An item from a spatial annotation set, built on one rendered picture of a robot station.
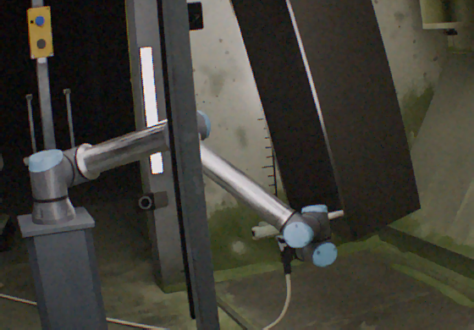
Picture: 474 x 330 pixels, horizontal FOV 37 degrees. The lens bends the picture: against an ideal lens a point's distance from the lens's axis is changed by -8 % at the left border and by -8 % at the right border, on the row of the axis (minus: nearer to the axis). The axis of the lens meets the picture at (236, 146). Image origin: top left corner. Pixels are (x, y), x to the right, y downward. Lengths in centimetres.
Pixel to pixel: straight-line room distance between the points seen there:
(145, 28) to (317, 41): 118
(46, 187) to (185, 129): 128
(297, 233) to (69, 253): 94
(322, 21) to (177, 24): 115
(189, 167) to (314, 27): 116
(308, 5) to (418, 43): 168
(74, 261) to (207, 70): 134
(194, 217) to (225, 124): 208
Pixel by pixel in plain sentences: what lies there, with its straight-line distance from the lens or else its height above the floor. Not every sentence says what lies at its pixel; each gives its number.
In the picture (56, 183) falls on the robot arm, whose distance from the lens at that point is 292.
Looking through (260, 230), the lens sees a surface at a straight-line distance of 284.
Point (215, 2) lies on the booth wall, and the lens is 378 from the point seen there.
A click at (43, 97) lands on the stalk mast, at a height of 108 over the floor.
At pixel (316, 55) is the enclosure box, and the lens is 276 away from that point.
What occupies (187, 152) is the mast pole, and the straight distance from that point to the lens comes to 173.
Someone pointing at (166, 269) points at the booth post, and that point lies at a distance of 385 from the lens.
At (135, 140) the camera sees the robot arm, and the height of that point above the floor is 94.
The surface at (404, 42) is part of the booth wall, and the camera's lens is 428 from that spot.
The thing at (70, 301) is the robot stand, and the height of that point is 32.
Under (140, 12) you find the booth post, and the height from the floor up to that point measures 145.
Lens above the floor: 131
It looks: 9 degrees down
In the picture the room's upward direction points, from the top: 5 degrees counter-clockwise
